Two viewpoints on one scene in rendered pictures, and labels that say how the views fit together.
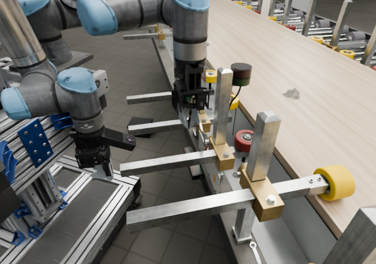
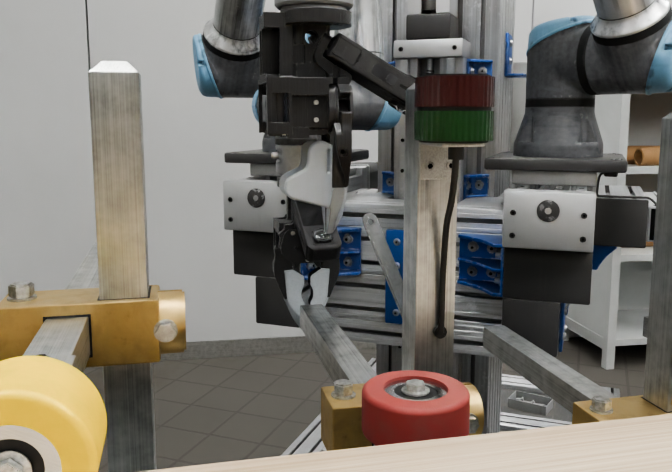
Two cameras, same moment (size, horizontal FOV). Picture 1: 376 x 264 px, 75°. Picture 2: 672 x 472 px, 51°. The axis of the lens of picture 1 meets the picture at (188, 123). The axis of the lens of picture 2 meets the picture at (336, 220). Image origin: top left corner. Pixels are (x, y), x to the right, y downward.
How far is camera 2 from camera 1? 94 cm
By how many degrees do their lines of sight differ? 85
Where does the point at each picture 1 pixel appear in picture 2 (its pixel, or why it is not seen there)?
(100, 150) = (283, 225)
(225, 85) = (410, 137)
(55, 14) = (568, 51)
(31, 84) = not seen: hidden behind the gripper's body
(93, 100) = not seen: hidden behind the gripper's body
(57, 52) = (542, 130)
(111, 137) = (301, 208)
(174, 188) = not seen: outside the picture
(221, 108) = (407, 224)
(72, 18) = (599, 62)
